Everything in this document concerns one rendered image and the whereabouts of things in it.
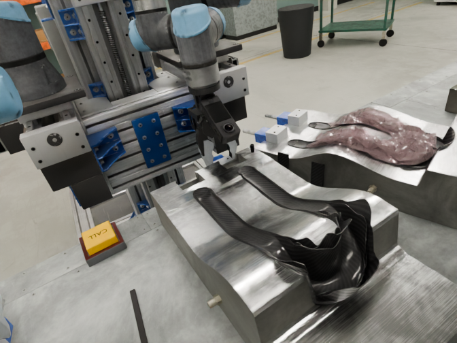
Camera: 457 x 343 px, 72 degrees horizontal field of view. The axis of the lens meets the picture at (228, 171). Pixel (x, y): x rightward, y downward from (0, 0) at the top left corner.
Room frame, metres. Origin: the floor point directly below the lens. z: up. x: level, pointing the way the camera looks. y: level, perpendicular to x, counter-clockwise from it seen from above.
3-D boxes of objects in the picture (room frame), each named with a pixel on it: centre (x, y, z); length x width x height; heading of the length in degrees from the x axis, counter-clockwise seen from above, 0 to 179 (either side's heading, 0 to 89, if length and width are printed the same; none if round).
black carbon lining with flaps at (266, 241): (0.39, -0.06, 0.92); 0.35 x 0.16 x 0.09; 27
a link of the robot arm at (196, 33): (0.69, 0.02, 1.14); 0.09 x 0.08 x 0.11; 163
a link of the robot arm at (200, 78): (0.69, 0.02, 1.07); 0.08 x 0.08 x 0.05
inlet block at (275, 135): (0.76, -0.11, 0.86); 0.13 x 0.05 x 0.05; 44
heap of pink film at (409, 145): (0.61, -0.33, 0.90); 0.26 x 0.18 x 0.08; 44
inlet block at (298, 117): (0.84, -0.19, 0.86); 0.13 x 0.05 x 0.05; 44
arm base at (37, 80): (0.91, 0.48, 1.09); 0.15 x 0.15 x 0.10
